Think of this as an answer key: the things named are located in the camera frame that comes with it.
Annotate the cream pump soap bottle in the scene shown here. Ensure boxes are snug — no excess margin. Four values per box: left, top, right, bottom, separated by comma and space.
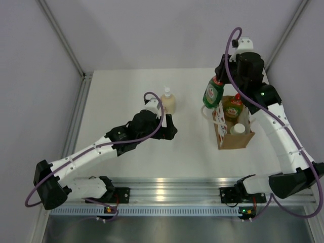
160, 87, 176, 115

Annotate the yellow dish soap bottle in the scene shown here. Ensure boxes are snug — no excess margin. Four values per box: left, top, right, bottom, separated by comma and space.
223, 93, 244, 123

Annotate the green dish soap bottle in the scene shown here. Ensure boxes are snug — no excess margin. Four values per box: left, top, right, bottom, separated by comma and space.
202, 76, 224, 109

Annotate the white capped bottle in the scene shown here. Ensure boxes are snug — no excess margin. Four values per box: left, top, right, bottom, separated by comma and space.
230, 123, 246, 135

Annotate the burlap canvas bag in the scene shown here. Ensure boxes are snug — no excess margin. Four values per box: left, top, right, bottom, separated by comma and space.
212, 96, 255, 150

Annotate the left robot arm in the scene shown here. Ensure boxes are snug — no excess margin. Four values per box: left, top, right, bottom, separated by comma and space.
33, 109, 178, 210

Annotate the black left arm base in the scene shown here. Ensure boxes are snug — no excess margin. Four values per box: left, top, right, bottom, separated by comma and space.
108, 187, 131, 204

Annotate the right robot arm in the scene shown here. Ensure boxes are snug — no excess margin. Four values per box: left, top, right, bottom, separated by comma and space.
212, 51, 323, 201

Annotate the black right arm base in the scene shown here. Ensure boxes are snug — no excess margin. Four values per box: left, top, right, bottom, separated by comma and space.
219, 187, 240, 204

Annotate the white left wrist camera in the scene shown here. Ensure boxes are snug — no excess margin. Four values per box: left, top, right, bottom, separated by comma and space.
144, 98, 162, 119

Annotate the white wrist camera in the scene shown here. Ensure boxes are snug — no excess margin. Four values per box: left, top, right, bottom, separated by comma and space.
230, 37, 254, 62
144, 98, 162, 119

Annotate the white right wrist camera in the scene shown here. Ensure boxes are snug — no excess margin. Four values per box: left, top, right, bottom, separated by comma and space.
230, 37, 254, 62

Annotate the white rope bag handle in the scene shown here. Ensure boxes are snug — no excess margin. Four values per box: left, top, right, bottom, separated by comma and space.
200, 105, 218, 124

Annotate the aluminium mounting rail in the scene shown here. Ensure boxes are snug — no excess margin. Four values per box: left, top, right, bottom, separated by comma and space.
65, 177, 317, 204

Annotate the left aluminium frame post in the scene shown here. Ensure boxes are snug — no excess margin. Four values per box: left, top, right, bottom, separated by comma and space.
37, 0, 86, 76

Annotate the aluminium frame post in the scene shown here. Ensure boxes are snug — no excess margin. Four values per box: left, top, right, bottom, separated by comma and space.
264, 0, 311, 72
37, 0, 86, 76

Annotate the right aluminium frame post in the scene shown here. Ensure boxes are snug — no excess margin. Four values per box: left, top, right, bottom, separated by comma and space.
264, 0, 311, 72

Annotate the grey slotted cable duct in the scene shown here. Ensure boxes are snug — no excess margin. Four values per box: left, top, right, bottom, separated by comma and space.
50, 205, 255, 217

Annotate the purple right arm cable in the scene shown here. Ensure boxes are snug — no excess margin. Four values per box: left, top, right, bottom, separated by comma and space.
224, 27, 324, 219

